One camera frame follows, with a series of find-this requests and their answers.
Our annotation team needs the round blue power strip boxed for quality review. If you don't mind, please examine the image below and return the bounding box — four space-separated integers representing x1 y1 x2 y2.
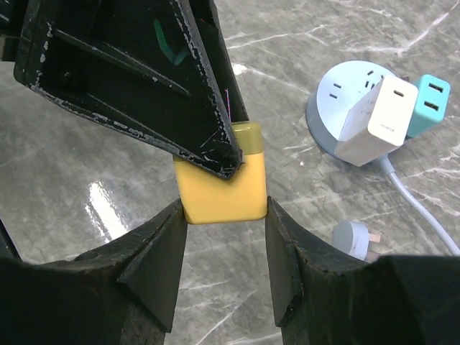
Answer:
305 60 397 162

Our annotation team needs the teal usb charger plug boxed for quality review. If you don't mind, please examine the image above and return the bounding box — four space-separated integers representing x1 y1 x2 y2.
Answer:
406 74 451 138

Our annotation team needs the yellow charger plug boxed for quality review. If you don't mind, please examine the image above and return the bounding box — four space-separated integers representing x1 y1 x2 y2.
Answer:
173 121 267 225

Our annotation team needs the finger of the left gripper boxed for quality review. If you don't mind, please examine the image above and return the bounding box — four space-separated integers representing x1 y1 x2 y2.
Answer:
189 0 249 122
14 1 243 180

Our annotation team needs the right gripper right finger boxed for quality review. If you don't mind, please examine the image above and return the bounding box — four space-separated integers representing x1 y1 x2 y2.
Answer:
265 198 459 344

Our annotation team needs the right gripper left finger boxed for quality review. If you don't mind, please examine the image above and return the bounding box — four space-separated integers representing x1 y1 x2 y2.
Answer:
1 201 188 344

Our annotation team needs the white charger plug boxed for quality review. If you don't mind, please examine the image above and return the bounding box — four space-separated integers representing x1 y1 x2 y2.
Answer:
334 75 418 167

